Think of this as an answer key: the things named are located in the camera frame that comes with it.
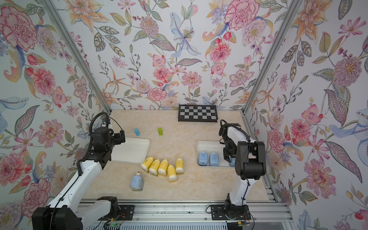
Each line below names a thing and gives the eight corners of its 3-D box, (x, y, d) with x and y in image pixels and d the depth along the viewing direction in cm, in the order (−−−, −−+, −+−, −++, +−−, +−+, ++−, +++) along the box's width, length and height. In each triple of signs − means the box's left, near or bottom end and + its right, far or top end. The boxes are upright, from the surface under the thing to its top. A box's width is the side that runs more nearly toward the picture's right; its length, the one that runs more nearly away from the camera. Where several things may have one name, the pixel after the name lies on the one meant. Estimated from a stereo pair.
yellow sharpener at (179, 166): (175, 176, 88) (175, 171, 82) (176, 162, 93) (175, 157, 87) (183, 176, 88) (183, 171, 82) (183, 162, 93) (183, 157, 87)
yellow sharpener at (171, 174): (167, 182, 86) (166, 178, 80) (168, 170, 91) (167, 164, 85) (176, 182, 86) (176, 178, 80) (177, 170, 91) (176, 164, 85)
